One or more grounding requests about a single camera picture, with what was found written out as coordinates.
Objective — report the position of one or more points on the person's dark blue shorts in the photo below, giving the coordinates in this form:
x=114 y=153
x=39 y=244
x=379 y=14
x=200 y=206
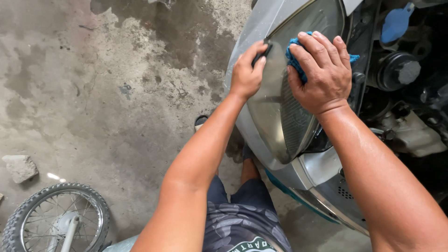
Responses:
x=241 y=194

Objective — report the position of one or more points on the person's black sandal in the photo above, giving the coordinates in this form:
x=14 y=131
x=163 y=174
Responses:
x=200 y=121

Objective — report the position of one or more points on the blue microfiber cloth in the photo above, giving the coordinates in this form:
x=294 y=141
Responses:
x=295 y=57

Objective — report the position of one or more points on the white motorcycle fork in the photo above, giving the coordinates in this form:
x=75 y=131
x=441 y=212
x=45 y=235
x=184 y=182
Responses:
x=68 y=234

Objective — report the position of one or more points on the person's left hand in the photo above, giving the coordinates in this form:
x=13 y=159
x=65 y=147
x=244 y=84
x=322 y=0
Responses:
x=245 y=75

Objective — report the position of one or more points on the grey concrete chunk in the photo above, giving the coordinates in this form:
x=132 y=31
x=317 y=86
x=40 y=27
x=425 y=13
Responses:
x=20 y=168

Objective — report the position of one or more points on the black round engine cap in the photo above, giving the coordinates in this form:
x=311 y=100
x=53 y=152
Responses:
x=399 y=71

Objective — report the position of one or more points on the spoked motorcycle wheel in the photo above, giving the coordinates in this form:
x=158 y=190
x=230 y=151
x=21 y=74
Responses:
x=42 y=213

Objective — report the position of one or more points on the blue reservoir cap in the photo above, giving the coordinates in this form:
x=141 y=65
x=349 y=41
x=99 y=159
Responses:
x=395 y=24

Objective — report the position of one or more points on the small black sanding block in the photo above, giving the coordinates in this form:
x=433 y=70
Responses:
x=260 y=55

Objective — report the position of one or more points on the silver car body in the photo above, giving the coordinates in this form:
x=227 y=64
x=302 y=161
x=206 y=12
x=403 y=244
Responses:
x=297 y=164

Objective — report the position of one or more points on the car headlight lens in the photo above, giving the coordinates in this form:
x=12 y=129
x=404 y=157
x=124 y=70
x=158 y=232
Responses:
x=280 y=105

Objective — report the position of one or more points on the person's patterned shirt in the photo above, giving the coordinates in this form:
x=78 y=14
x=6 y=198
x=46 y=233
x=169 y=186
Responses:
x=241 y=227

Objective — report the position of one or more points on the person's right hand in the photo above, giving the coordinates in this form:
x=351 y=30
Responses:
x=323 y=82

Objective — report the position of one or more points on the white coolant reservoir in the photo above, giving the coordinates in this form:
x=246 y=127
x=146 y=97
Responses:
x=416 y=134

